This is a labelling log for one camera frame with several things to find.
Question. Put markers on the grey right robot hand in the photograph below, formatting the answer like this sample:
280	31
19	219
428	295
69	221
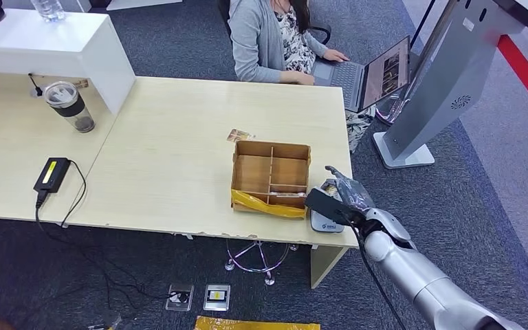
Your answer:
353	193

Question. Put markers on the person's left hand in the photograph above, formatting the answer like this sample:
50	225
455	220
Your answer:
335	55

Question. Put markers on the person's right hand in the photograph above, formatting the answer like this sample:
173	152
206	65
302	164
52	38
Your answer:
302	78

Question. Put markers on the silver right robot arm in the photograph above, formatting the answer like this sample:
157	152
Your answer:
419	278

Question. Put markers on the white card reader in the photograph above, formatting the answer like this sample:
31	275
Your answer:
323	225

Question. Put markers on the person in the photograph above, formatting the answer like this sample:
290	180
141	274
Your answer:
257	41

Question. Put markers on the brown picture card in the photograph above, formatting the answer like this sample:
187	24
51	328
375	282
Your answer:
239	135

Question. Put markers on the grey open laptop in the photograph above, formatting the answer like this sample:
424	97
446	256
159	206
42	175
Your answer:
355	77

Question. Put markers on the chrome chair base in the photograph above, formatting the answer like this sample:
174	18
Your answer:
389	111

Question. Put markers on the yellow plastic tape strip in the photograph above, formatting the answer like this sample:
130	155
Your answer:
264	206

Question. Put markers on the wooden divided box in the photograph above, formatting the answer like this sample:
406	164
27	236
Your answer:
252	173

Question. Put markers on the grey kiosk stand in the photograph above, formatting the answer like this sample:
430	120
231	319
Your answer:
446	73

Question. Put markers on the chrome stool base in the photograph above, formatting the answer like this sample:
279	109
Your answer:
257	259

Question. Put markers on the yellow plastic bag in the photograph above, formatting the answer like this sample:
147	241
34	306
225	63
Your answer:
255	324

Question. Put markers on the floor socket with yellow label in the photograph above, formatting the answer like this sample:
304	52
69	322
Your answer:
216	297

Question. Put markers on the white furniture base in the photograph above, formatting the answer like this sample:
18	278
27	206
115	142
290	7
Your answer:
143	3

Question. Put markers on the floor socket with plug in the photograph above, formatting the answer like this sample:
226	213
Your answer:
179	297

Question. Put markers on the clear tumbler with lid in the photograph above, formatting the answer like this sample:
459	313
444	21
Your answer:
68	107

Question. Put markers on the clear water bottle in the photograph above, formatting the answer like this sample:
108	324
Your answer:
48	9

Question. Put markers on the white raised shelf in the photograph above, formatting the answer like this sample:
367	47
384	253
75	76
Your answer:
41	45

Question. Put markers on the small black desk plug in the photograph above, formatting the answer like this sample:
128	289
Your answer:
36	89

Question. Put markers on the black power adapter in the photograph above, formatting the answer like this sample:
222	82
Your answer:
52	175

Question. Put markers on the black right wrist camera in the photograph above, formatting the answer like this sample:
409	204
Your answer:
330	205

